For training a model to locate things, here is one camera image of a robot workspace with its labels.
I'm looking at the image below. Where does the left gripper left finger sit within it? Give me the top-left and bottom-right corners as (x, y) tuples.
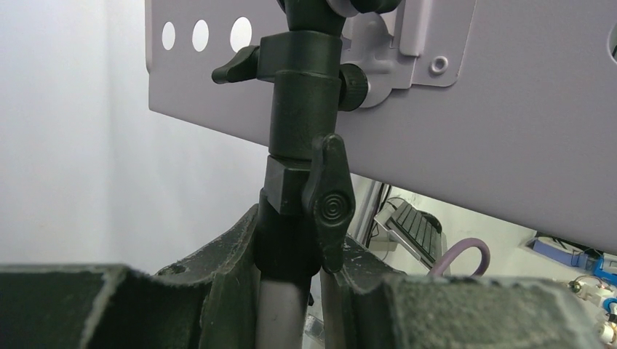
(1, 207), (259, 348)

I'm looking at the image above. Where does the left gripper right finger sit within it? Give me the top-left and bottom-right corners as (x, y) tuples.
(320, 238), (602, 348)

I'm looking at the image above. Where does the lilac perforated music stand desk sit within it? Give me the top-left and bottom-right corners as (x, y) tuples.
(146, 1), (616, 253)

